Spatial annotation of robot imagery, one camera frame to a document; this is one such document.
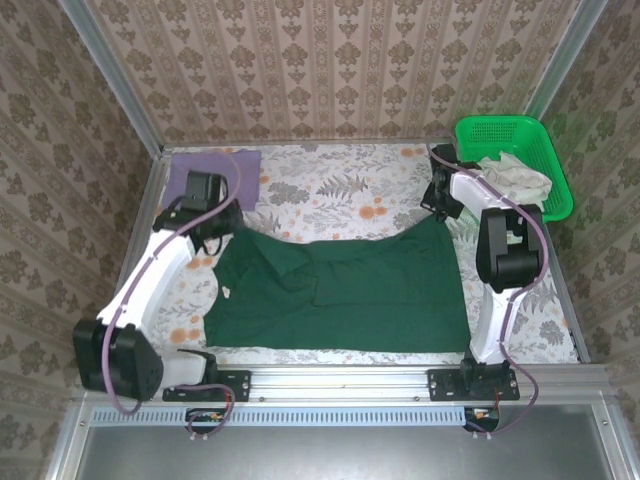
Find floral tablecloth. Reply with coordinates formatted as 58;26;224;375
117;142;581;366

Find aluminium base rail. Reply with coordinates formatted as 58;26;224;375
74;363;614;401

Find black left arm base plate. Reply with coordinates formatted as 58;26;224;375
162;368;252;404

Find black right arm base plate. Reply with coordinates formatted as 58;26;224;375
427;368;521;403

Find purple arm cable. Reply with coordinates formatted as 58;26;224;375
101;151;242;444
429;144;551;441

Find thin aluminium wall rail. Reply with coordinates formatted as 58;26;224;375
162;139;516;149

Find aluminium frame post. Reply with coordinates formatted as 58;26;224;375
512;0;609;151
57;0;166;156

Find white t-shirt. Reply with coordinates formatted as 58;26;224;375
474;152;554;211

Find grey metal sheet panel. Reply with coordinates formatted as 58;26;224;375
74;404;626;480

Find dark green t-shirt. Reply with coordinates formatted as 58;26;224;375
202;217;471;354

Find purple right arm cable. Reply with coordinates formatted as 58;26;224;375
429;144;551;441

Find grey slotted cable duct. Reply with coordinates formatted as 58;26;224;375
92;405;469;427

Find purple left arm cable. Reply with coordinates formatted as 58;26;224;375
101;151;242;444

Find aluminium side rail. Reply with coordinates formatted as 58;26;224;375
94;149;171;366
512;142;591;364

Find purple folded t-shirt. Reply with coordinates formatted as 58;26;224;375
159;148;263;211

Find green plastic basket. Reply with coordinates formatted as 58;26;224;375
454;115;575;224

